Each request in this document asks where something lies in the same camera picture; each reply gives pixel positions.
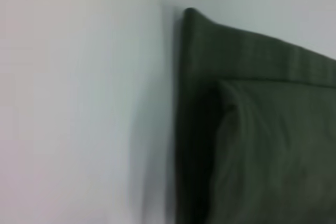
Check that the dark green printed t-shirt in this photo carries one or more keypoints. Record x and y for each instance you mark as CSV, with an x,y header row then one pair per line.
x,y
262,142

